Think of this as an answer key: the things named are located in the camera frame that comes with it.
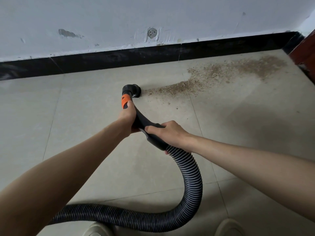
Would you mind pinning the person's left forearm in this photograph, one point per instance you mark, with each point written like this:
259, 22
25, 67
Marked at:
54, 179

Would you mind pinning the round grey wall outlet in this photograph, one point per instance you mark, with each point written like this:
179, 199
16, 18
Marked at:
152, 33

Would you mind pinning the brown sawdust dirt patch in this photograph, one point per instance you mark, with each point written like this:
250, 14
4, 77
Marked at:
221, 73

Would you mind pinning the tiled floor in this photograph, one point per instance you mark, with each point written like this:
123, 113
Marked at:
49, 120

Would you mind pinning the person's right hand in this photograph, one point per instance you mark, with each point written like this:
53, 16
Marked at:
172, 135

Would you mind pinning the person's right forearm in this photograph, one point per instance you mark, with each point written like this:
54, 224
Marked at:
261, 169

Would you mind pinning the person's left hand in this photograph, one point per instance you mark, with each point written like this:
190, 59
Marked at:
129, 118

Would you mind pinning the grey shoe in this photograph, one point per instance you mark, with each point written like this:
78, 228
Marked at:
97, 229
230, 227

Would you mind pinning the dark red wooden panel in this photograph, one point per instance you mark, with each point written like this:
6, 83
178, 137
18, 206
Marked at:
304, 56

